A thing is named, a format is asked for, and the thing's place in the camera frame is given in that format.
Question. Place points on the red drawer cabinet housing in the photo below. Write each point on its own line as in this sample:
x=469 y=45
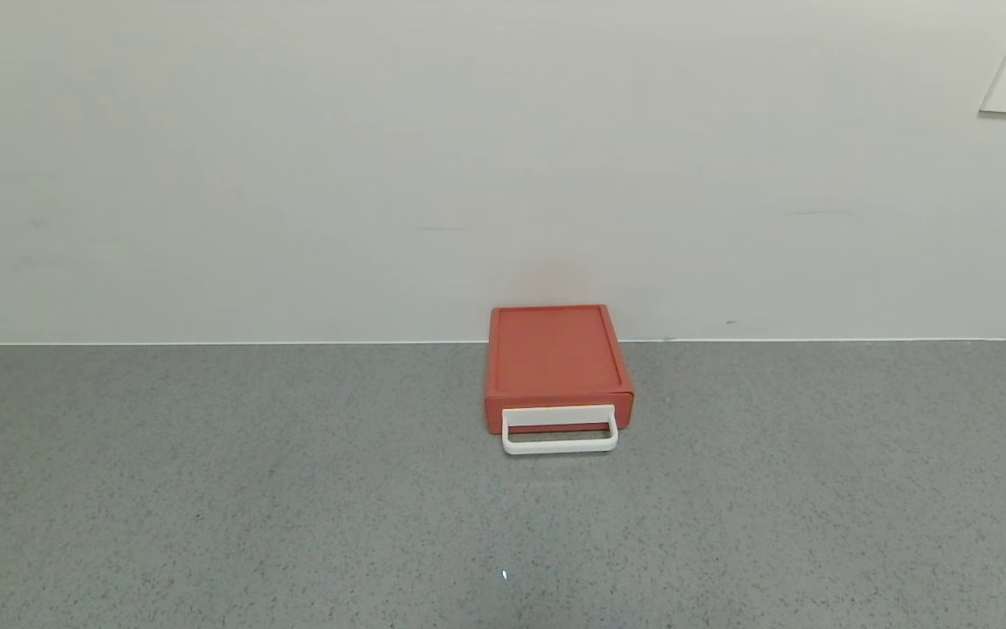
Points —
x=553 y=354

